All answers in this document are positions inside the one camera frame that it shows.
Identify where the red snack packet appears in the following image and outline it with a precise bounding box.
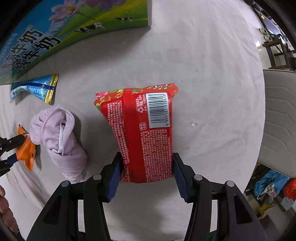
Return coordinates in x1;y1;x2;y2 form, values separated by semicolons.
94;82;179;184

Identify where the white padded chair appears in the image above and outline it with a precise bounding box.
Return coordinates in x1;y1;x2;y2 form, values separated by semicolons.
257;69;296;178

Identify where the green printed milk carton box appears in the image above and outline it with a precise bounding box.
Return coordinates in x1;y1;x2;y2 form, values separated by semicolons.
0;0;153;86

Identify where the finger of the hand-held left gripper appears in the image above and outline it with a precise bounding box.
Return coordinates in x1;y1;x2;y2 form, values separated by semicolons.
0;155;19;177
0;134;26;153

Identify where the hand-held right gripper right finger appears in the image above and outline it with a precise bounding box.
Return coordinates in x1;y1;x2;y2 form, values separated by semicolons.
172;152;271;241

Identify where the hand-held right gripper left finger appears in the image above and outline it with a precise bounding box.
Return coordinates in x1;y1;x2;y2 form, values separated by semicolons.
26;152;124;241

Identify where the orange snack packet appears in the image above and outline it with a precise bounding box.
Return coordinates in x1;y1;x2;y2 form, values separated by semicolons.
16;124;37;171

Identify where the person's left hand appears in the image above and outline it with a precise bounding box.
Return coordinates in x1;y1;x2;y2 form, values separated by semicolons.
0;185;19;234

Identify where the blue and gold pouch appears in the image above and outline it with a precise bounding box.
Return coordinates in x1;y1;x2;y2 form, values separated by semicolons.
9;74;59;104

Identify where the lilac rolled towel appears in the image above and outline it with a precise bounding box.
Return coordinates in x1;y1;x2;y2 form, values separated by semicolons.
30;107;88;181

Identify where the blue cloth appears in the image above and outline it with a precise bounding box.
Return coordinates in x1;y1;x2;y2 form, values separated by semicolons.
254;169;290;202

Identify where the wooden stool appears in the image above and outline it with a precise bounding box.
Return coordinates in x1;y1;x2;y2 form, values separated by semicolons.
262;37;296;71

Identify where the orange plastic bag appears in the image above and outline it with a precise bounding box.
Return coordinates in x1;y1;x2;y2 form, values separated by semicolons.
282;178;296;200

